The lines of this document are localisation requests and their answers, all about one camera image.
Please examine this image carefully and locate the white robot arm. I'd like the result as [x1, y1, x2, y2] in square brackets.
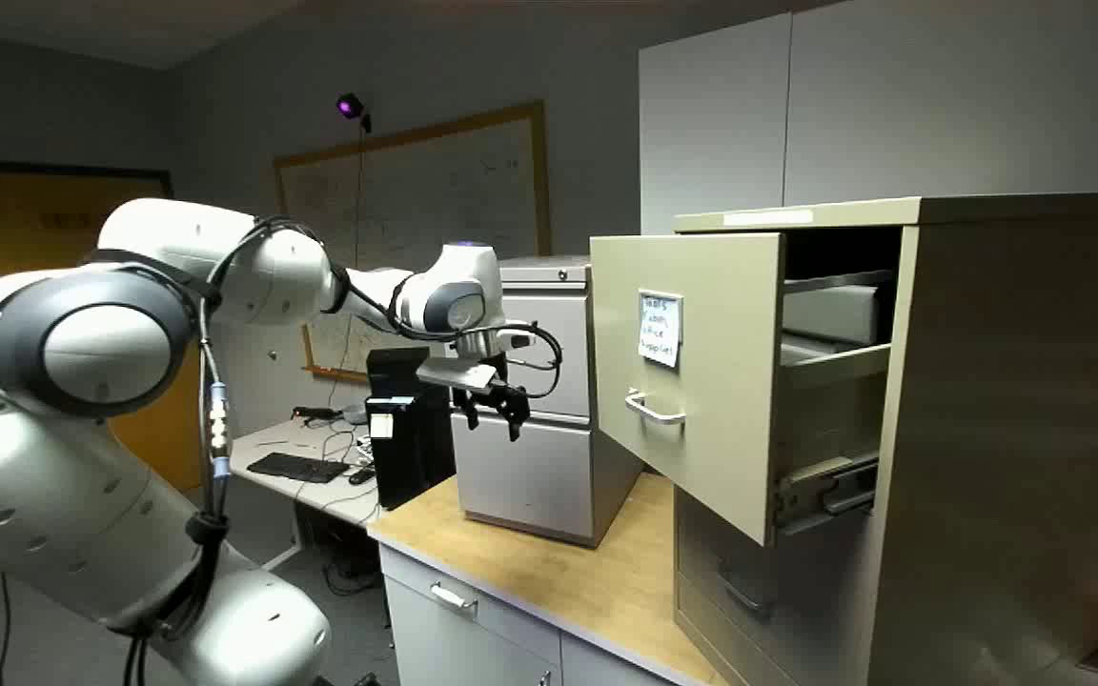
[0, 197, 526, 686]

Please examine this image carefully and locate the black keyboard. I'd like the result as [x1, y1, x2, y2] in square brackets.
[248, 452, 347, 484]

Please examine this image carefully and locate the white label on drawer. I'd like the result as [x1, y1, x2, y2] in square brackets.
[637, 288, 683, 368]

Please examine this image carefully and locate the grey left filing cabinet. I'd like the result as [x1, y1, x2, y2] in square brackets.
[450, 255, 639, 545]

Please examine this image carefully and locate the black computer tower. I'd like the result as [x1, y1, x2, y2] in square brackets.
[365, 346, 454, 511]

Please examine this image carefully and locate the beige open upper drawer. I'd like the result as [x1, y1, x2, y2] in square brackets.
[590, 232, 891, 545]

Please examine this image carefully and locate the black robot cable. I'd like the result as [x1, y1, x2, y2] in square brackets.
[118, 216, 323, 686]

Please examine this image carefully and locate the white base cabinet drawer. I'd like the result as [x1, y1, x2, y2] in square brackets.
[381, 548, 559, 686]

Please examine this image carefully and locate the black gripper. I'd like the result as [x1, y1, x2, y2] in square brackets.
[454, 381, 531, 441]

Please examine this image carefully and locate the wooden framed whiteboard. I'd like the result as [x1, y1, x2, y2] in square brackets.
[272, 98, 558, 390]

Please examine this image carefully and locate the purple lit camera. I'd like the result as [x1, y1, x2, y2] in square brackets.
[336, 90, 372, 132]

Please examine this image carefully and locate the white wall cupboard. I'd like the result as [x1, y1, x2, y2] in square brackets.
[639, 0, 1098, 232]

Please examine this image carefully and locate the white side desk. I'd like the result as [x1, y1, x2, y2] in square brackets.
[231, 418, 381, 527]

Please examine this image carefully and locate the wooden door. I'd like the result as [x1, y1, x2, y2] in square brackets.
[0, 155, 205, 588]

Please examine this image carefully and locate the beige right filing cabinet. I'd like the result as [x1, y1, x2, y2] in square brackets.
[674, 193, 1098, 686]

